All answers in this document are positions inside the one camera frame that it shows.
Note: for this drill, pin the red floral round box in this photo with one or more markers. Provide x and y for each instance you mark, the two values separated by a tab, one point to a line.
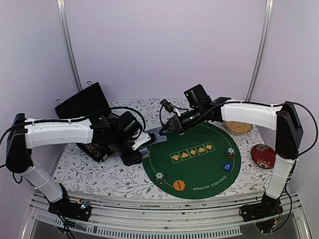
263	155

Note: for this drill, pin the poker chip row left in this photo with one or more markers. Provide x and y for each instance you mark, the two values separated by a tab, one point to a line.
93	150

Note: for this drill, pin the aluminium front rail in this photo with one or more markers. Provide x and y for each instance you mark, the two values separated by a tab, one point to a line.
213	218

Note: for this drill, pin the black poker chip case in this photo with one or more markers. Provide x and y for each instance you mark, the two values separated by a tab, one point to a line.
85	102

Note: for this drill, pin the right aluminium frame post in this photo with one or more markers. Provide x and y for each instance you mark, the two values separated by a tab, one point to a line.
261	48

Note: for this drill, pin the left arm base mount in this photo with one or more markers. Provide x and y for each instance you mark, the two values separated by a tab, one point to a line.
80	210

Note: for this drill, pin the orange big blind button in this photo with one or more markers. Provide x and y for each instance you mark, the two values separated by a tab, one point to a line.
179	185

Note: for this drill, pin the aluminium frame post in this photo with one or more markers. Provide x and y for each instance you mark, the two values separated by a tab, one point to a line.
261	48
68	44

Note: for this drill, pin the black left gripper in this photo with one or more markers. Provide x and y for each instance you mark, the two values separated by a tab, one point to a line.
130	160

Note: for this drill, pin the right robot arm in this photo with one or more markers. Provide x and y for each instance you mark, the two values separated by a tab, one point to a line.
281	118

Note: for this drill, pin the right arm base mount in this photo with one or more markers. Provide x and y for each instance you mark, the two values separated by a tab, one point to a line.
251	212

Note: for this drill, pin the round woven bamboo tray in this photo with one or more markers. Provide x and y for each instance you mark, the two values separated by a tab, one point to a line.
238	128

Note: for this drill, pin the blue backed playing card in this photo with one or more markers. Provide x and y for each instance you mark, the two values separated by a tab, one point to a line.
155	136

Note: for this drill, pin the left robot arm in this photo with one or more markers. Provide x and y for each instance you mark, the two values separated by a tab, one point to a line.
122	135

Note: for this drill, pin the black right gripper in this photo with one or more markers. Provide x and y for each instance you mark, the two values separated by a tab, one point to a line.
176	123

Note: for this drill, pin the grey card stack holder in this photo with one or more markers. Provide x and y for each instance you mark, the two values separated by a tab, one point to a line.
144	151

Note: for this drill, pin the left aluminium frame post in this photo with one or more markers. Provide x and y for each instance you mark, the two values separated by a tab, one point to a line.
68	44

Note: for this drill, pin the blue small blind button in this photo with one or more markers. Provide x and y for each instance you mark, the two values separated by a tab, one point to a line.
227	167

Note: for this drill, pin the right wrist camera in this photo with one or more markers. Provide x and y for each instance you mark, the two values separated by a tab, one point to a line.
169	107

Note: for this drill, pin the round green poker mat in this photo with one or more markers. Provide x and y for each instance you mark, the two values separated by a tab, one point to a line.
196	157

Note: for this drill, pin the multicolour poker chip stack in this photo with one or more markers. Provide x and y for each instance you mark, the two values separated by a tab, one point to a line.
230	153

